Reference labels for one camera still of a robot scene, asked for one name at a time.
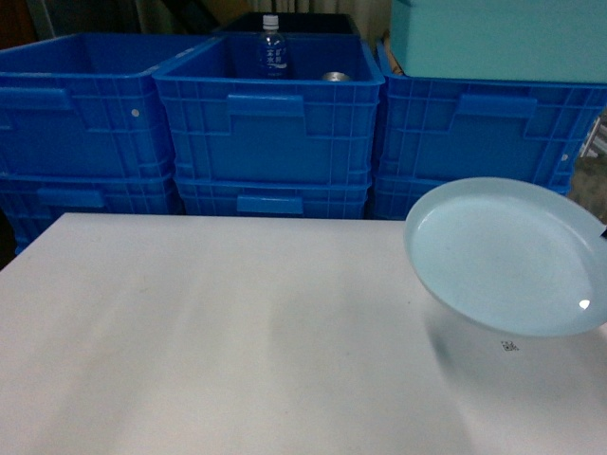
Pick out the blue crate stack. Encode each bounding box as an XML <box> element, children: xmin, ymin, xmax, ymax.
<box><xmin>1</xmin><ymin>175</ymin><xmax>184</xmax><ymax>252</ymax></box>
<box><xmin>373</xmin><ymin>173</ymin><xmax>570</xmax><ymax>222</ymax></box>
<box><xmin>175</xmin><ymin>178</ymin><xmax>371</xmax><ymax>219</ymax></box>

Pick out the silver metal can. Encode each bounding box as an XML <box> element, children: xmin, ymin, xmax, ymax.
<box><xmin>322</xmin><ymin>71</ymin><xmax>351</xmax><ymax>82</ymax></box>

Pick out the lower blue crate middle stack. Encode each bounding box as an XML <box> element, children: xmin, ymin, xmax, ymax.
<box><xmin>175</xmin><ymin>178</ymin><xmax>371</xmax><ymax>219</ymax></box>

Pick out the blue crate with bottle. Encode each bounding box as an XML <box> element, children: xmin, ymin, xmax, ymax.
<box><xmin>154</xmin><ymin>34</ymin><xmax>384</xmax><ymax>185</ymax></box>

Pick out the clear water bottle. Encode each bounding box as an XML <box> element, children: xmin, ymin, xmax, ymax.
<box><xmin>257</xmin><ymin>14</ymin><xmax>289</xmax><ymax>80</ymax></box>

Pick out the lower blue crate right stack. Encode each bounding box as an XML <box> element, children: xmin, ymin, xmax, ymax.
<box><xmin>373</xmin><ymin>173</ymin><xmax>570</xmax><ymax>222</ymax></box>

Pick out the teal plastic bin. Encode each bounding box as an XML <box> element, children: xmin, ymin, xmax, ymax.
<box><xmin>390</xmin><ymin>1</ymin><xmax>606</xmax><ymax>84</ymax></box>

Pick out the far left blue crate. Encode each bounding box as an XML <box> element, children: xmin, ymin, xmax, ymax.
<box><xmin>1</xmin><ymin>33</ymin><xmax>203</xmax><ymax>179</ymax></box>

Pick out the light blue round plate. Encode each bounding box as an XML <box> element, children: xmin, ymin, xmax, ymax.
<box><xmin>404</xmin><ymin>177</ymin><xmax>606</xmax><ymax>337</ymax></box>

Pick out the blue crate under teal bin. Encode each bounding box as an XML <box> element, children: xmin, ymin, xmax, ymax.
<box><xmin>374</xmin><ymin>42</ymin><xmax>606</xmax><ymax>188</ymax></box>

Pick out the lower blue crate left stack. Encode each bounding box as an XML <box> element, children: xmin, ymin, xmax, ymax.
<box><xmin>1</xmin><ymin>175</ymin><xmax>184</xmax><ymax>252</ymax></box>

